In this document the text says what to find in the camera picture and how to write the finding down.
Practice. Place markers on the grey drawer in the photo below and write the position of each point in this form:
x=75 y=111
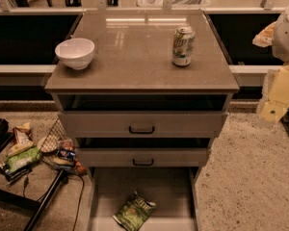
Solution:
x=140 y=116
x=143 y=152
x=170 y=188

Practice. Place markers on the bottom grey drawer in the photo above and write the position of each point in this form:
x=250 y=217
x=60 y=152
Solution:
x=170 y=188

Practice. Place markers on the blue snack package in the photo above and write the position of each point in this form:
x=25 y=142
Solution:
x=66 y=154

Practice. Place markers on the middle grey drawer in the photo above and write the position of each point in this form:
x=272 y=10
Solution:
x=143 y=152

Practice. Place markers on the grey drawer cabinet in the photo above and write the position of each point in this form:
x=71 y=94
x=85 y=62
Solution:
x=133 y=56

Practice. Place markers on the light green snack bag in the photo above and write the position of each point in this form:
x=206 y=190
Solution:
x=23 y=159

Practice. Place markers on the top grey drawer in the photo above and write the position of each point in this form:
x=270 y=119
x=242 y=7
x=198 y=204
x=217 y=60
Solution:
x=140 y=116

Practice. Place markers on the green white soda can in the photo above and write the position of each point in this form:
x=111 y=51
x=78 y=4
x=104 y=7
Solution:
x=183 y=45

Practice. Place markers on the green jalapeno chip bag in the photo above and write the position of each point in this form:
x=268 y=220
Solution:
x=134 y=213

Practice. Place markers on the white ceramic bowl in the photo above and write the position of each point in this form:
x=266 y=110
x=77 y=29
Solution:
x=76 y=53

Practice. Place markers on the white brown chip bag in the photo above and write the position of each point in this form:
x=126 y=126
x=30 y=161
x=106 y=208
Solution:
x=22 y=139

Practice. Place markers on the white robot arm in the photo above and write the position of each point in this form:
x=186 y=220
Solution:
x=280 y=46

